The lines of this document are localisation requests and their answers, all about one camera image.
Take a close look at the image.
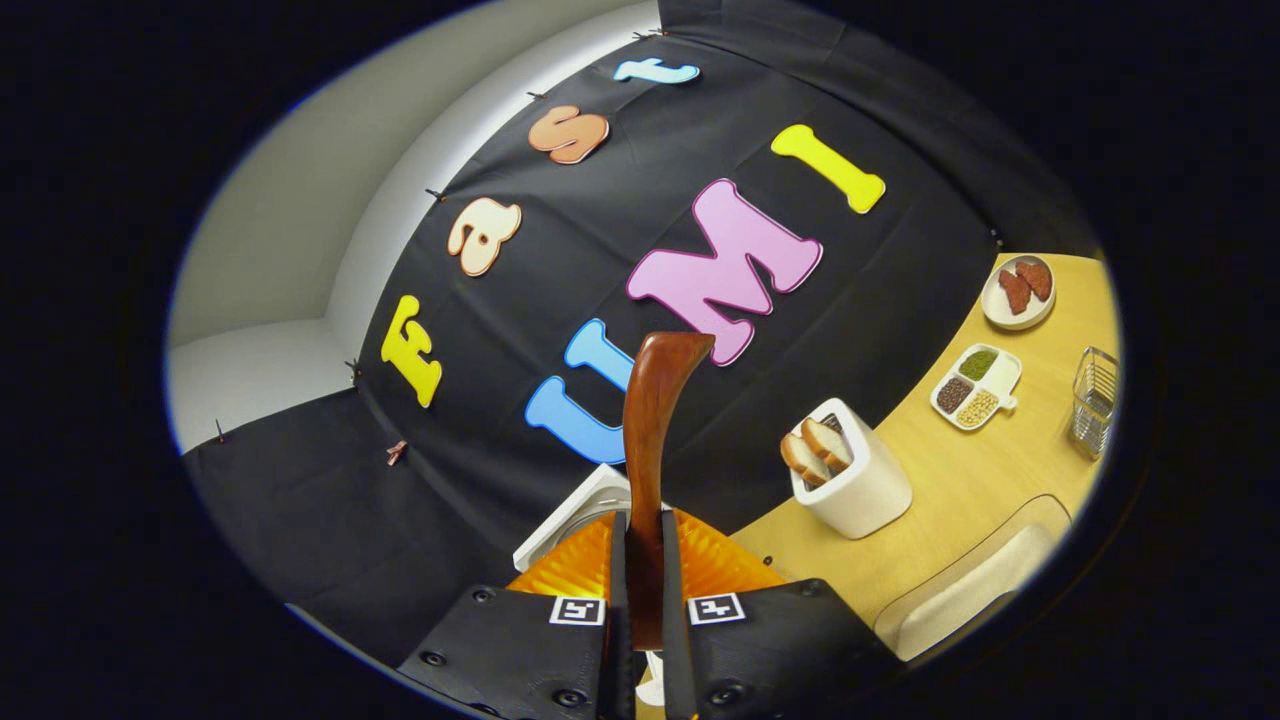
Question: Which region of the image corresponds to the brown wooden spoon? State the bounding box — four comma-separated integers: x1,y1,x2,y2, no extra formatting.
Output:
622,331,717,651

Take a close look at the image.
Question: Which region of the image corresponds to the metal wire chopstick holder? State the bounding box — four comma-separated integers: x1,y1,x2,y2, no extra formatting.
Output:
1068,346,1121,461

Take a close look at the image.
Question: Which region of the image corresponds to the white divided grain dish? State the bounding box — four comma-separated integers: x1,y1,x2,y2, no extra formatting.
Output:
929,343,1024,433

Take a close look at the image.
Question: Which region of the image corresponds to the white round plate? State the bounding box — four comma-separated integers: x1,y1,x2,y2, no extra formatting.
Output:
981,253,1058,332

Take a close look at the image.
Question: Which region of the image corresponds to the white toaster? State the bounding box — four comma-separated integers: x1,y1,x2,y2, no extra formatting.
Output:
789,397,913,541

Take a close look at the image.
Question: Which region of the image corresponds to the black backdrop cloth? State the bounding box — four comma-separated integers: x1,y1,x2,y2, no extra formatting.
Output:
180,0,1106,671

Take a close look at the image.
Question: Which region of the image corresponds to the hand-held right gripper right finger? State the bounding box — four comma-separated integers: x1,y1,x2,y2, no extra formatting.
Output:
660,508,901,720

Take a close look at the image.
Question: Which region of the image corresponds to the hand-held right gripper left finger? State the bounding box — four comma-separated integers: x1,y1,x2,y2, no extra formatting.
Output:
395,510,636,720

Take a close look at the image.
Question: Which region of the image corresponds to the clear glass dish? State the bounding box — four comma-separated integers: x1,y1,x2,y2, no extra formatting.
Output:
873,494,1073,663

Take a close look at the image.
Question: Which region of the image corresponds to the white rice cooker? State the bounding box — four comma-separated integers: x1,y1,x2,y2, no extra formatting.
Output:
512,463,667,707

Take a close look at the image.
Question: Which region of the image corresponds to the white rice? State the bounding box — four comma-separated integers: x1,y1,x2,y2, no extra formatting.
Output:
895,525,1056,661

